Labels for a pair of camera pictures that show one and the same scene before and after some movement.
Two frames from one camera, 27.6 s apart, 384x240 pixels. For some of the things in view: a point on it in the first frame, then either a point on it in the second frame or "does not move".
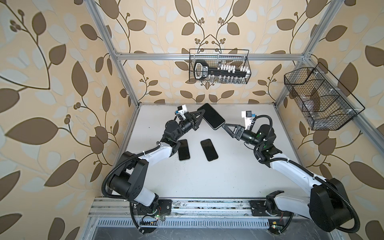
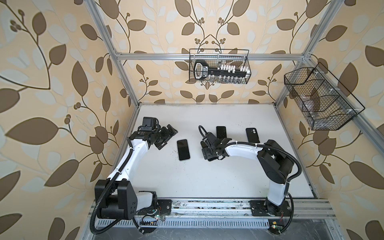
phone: [183, 150] does not move
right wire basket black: [325, 103] does not move
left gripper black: [189, 119] -> [167, 135]
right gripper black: [240, 128] -> [205, 152]
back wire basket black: [231, 66] does not move
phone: [211, 116] -> [221, 132]
